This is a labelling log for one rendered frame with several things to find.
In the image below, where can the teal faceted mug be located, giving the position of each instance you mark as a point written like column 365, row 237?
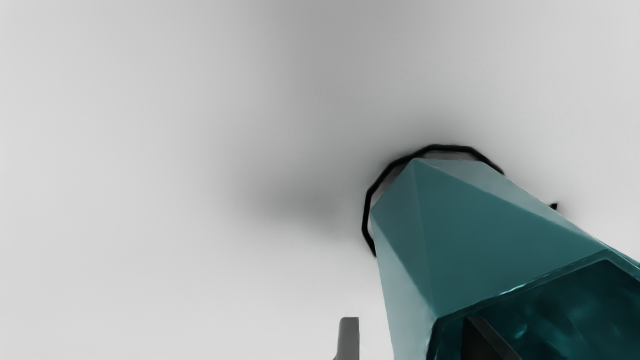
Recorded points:
column 465, row 235

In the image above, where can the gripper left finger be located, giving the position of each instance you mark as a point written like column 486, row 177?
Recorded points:
column 347, row 340

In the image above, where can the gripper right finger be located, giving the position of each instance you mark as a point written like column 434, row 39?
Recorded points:
column 477, row 342

